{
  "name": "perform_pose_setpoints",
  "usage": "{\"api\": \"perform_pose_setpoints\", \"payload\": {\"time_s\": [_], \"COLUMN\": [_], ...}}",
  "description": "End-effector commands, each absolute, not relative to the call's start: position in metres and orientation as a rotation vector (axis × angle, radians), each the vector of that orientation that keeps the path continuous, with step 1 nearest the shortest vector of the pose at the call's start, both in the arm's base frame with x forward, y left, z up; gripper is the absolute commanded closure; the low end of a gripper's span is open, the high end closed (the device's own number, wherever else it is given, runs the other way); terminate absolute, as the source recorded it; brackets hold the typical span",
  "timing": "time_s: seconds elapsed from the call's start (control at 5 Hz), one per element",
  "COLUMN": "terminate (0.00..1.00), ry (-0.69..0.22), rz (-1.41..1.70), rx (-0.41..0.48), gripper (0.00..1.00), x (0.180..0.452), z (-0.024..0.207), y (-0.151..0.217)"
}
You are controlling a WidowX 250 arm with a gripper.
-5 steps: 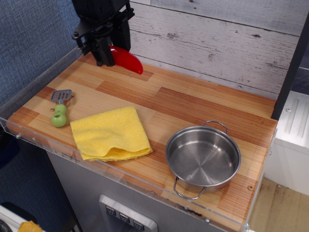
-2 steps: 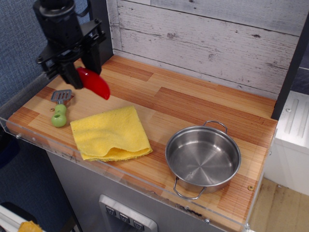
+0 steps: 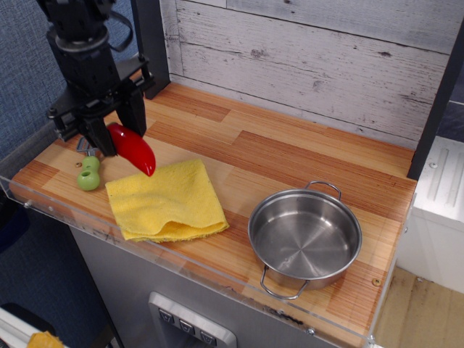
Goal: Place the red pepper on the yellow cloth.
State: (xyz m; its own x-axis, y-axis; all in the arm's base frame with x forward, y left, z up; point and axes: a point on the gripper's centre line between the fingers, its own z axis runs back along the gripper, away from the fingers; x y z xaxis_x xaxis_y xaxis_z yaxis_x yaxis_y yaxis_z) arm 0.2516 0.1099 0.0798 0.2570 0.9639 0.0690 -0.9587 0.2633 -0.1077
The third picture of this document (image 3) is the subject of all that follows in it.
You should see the silver dispenser button panel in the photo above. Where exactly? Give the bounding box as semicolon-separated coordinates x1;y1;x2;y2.
148;291;238;347

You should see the steel pot with handles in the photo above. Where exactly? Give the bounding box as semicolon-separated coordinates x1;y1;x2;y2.
247;181;363;300

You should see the silver toy fridge cabinet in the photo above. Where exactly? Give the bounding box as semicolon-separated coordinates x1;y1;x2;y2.
70;226;349;348

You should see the black vertical post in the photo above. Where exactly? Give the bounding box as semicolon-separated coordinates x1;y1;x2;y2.
131;0;170;99
407;22;463;180

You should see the clear acrylic table guard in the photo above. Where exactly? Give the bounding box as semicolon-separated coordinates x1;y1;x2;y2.
1;112;415;347

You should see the yellow cloth bottom corner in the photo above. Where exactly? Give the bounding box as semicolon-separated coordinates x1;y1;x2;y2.
26;331;65;348

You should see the yellow folded towel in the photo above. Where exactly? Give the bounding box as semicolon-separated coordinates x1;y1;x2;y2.
105;159;229;243

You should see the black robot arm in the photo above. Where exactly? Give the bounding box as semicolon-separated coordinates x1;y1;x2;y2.
38;1;154;157

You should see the green handled toy spatula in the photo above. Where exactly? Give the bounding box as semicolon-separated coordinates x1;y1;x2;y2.
76;137;100;191

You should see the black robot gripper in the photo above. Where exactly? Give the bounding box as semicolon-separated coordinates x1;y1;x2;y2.
46;26;154;157

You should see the white ribbed appliance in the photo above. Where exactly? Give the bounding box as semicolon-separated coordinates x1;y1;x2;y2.
397;136;463;293

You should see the black vertical post left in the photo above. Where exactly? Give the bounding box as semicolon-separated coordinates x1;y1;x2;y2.
131;0;170;99

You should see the red toy chili pepper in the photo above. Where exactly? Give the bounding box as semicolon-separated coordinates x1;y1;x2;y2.
107;123;156;177

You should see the black vertical post right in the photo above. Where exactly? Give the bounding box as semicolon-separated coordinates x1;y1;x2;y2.
407;22;463;180

